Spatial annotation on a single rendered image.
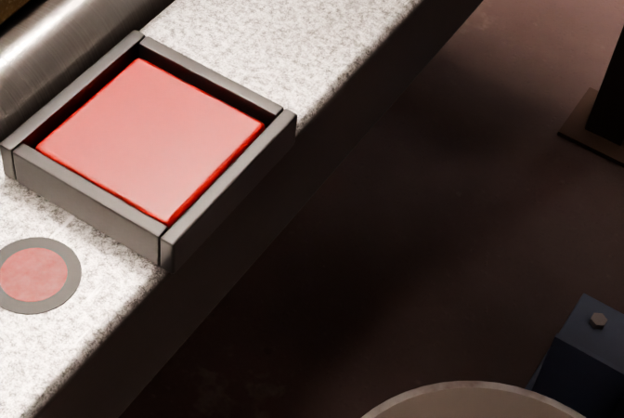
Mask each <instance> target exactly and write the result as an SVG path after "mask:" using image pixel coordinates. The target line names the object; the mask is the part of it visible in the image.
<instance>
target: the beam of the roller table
mask: <svg viewBox="0 0 624 418"><path fill-rule="evenodd" d="M483 1H484V0H175V1H174V2H173V3H172V4H171V5H170V6H168V7H167V8H166V9H165V10H163V11H162V12H161V13H160V14H159V15H158V16H156V17H155V18H154V19H153V20H151V21H150V22H149V23H148V24H147V25H146V26H144V27H143V28H142V29H141V30H140V32H141V33H144V34H145V36H149V37H150V38H152V39H154V40H156V41H158V42H160V43H162V44H164V45H166V46H169V47H171V48H172V49H173V50H175V51H177V52H179V53H181V54H183V55H185V56H187V57H189V58H191V59H194V60H195V61H197V62H199V63H200V64H202V65H204V66H206V67H208V68H210V69H212V70H214V71H216V72H218V73H220V74H222V75H224V76H226V77H227V78H229V79H231V80H233V81H235V82H237V83H239V84H240V85H243V86H245V87H247V88H249V89H251V90H253V91H254V92H256V93H258V94H260V95H262V96H263V97H265V98H268V99H270V100H272V101H274V102H276V103H278V104H279V105H281V106H282V107H283V108H284V109H288V110H290V111H293V112H295V113H296V114H297V125H296V133H295V142H294V145H293V146H292V147H291V148H290V150H289V151H288V152H287V153H286V154H285V155H284V156H283V157H282V158H281V159H280V160H279V161H278V163H277V164H276V165H275V166H274V167H273V168H272V169H271V170H270V171H269V172H268V173H267V174H266V175H265V177H264V178H263V179H262V180H261V181H260V182H259V183H258V184H257V185H256V186H255V187H254V188H253V190H252V191H251V192H250V193H249V194H248V195H247V196H246V197H245V198H244V199H243V200H242V201H241V202H240V204H239V205H238V206H237V207H236V208H235V209H234V210H233V211H232V212H231V213H230V214H229V215H228V217H227V218H226V219H225V220H224V221H223V222H222V223H221V224H220V225H219V226H218V227H217V228H216V229H215V231H214V232H213V233H212V234H211V235H210V236H209V237H208V238H207V239H206V240H205V241H204V242H203V244H202V245H201V246H200V247H199V248H198V249H197V250H196V251H195V252H194V253H193V254H192V255H191V257H190V258H189V259H188V260H187V261H186V262H185V263H184V264H183V265H182V266H181V267H180V268H179V270H178V271H177V272H176V273H174V274H171V273H170V272H168V271H166V270H165V269H163V268H162V267H161V265H159V266H157V265H156V264H154V263H152V262H151V261H149V260H148V259H146V258H145V257H143V256H141V255H139V254H137V253H136V252H134V251H132V250H131V249H129V248H127V247H126V246H124V245H122V244H120V243H119V242H117V241H116V240H114V239H112V238H111V237H109V236H107V235H106V234H104V233H102V232H101V231H99V230H97V229H95V228H93V227H91V226H90V225H88V224H86V223H85V222H84V221H82V220H81V219H79V218H77V217H76V216H73V215H72V214H70V213H68V212H66V211H65V210H63V209H61V208H60V207H58V206H56V205H55V204H53V203H52V202H50V201H48V200H47V199H45V198H43V197H41V196H40V195H38V194H36V193H35V192H33V191H31V190H30V189H27V188H26V187H24V186H22V185H21V184H20V183H19V182H18V181H17V180H13V179H11V178H10V177H8V176H6V175H5V173H4V168H3V163H2V157H1V151H0V249H2V248H3V247H4V246H6V245H8V244H10V243H12V242H15V241H17V240H20V239H25V238H30V237H44V238H50V239H54V240H57V241H60V242H63V243H65V244H66V245H68V246H69V247H70V248H72V250H73V251H74V252H75V253H76V254H77V256H78V258H79V260H80V262H81V267H82V278H81V282H80V285H79V287H78V289H77V291H76V292H75V294H74V295H73V296H72V297H71V298H70V299H69V300H68V301H67V302H66V303H65V304H63V305H61V306H60V307H57V308H55V309H53V310H50V311H48V312H45V313H40V314H33V315H24V314H17V313H14V312H10V311H7V310H5V309H3V308H1V307H0V418H118V417H119V416H120V415H121V414H122V413H123V412H124V410H125V409H126V408H127V407H128V406H129V405H130V404H131V402H132V401H133V400H134V399H135V398H136V397H137V395H138V394H139V393H140V392H141V391H142V390H143V389H144V387H145V386H146V385H147V384H148V383H149V382H150V380H151V379H152V378H153V377H154V376H155V375H156V374H157V372H158V371H159V370H160V369H161V368H162V367H163V365H164V364H165V363H166V362H167V361H168V360H169V359H170V358H171V357H172V356H173V355H174V354H175V353H176V351H177V350H178V349H179V348H180V347H181V346H182V345H183V344H184V342H185V341H186V340H187V339H188V338H189V337H190V335H191V334H192V333H193V332H194V331H195V330H196V329H197V327H198V326H199V325H200V324H201V323H202V322H203V320H204V319H205V318H206V317H207V316H208V315H209V314H210V312H211V311H212V310H213V309H214V308H215V307H216V305H217V304H218V303H219V302H220V301H221V300H222V299H223V297H224V296H225V295H226V294H227V293H228V292H229V290H230V289H231V288H232V287H233V286H234V285H235V284H236V282H237V281H238V280H239V279H240V278H241V277H242V275H243V274H244V273H245V272H246V271H247V270H248V269H249V267H250V266H251V265H252V264H253V263H254V262H255V260H256V259H257V258H258V257H259V256H260V255H261V254H262V253H263V252H264V251H265V249H266V248H267V247H268V246H269V244H271V243H272V242H273V241H274V240H275V238H276V237H277V236H278V235H279V234H280V233H281V231H282V230H283V229H284V228H285V227H286V226H287V225H288V223H289V222H290V221H291V220H292V219H293V218H294V216H295V215H296V214H297V213H298V212H299V211H300V210H301V208H302V207H303V206H304V205H305V204H306V203H307V202H308V200H309V199H310V198H311V197H312V196H313V195H314V194H315V192H316V191H317V190H318V189H319V188H320V187H321V185H322V184H323V183H324V182H325V181H326V180H327V179H328V177H329V176H330V175H331V174H332V173H333V172H334V170H335V169H336V168H337V167H338V166H339V165H340V164H341V162H342V161H343V160H344V159H345V158H346V157H347V155H348V154H349V153H350V152H351V151H352V150H353V149H354V147H355V146H356V145H357V144H358V143H359V142H360V140H361V139H362V138H364V137H365V136H366V135H367V133H368V132H369V131H370V130H371V129H372V128H373V126H374V125H375V124H376V123H377V122H378V121H379V120H380V118H381V117H382V116H383V115H384V114H385V113H386V111H387V110H388V109H389V108H390V107H391V106H392V105H393V103H394V102H395V101H396V100H397V99H398V98H399V96H400V95H401V94H402V93H403V92H404V91H405V90H406V88H407V87H408V86H409V85H410V84H411V83H412V81H413V80H414V79H415V78H416V77H417V76H418V75H419V73H420V72H421V71H422V70H423V69H424V68H425V66H426V65H427V64H428V63H429V62H430V61H431V60H432V58H433V57H434V56H435V55H436V54H437V53H438V52H439V50H440V49H441V48H442V47H443V46H444V45H445V44H446V42H447V41H448V40H449V39H450V38H451V37H452V35H453V34H454V33H455V32H456V31H458V30H459V28H460V27H461V26H462V25H463V24H464V22H465V21H466V20H467V19H468V18H469V17H470V16H471V15H472V13H473V12H474V11H475V10H476V9H477V8H478V6H479V5H480V4H481V3H482V2H483Z"/></svg>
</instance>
